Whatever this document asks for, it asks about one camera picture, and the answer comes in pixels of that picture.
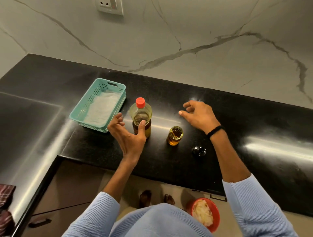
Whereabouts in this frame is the person's left hand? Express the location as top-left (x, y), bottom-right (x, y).
top-left (107, 112), bottom-right (147, 159)

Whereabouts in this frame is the person's right hand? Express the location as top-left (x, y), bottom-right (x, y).
top-left (178, 100), bottom-right (222, 135)

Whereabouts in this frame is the person's left forearm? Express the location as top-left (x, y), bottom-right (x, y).
top-left (62, 156), bottom-right (140, 237)

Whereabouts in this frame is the person's right forearm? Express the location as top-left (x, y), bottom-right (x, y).
top-left (208, 128), bottom-right (300, 237)

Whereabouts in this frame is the red-capped oil bottle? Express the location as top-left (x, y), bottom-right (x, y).
top-left (129, 97), bottom-right (153, 139)

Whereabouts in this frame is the small glass jar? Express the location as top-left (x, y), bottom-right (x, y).
top-left (167, 126), bottom-right (184, 146)

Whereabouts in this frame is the black wristband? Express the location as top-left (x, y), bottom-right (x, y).
top-left (207, 125), bottom-right (225, 140)

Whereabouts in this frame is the black jar lid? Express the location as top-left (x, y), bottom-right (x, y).
top-left (192, 146), bottom-right (206, 157)

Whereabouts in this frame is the white folded cloth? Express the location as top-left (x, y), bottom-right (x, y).
top-left (83, 91), bottom-right (122, 127)

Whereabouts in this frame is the teal plastic basket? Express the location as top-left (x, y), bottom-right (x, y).
top-left (69, 78), bottom-right (127, 133)

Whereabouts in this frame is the person's left foot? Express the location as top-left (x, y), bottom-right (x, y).
top-left (139, 190), bottom-right (152, 209)

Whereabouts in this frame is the person's foot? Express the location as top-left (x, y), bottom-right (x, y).
top-left (139, 190), bottom-right (152, 209)
top-left (163, 194), bottom-right (176, 206)

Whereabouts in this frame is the person's right foot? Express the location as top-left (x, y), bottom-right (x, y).
top-left (163, 194), bottom-right (176, 206)

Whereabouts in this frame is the brown cabinet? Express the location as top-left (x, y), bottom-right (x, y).
top-left (21, 159), bottom-right (118, 237)

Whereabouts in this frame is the light blue knit sweater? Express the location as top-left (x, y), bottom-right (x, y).
top-left (110, 203), bottom-right (214, 237)

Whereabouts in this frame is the white shredded food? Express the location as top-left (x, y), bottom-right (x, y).
top-left (192, 199), bottom-right (214, 227)

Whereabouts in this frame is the red bowl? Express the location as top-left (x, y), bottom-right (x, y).
top-left (187, 197), bottom-right (221, 233)

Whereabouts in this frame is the dark checkered cloth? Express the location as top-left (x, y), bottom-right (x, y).
top-left (0, 184), bottom-right (16, 236)

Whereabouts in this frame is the black cabinet handle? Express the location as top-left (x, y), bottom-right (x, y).
top-left (209, 194), bottom-right (228, 202)

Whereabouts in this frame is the white wall socket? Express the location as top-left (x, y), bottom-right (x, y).
top-left (95, 0), bottom-right (124, 16)

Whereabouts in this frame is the black drawer handle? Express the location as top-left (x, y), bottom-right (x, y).
top-left (28, 218), bottom-right (52, 229)

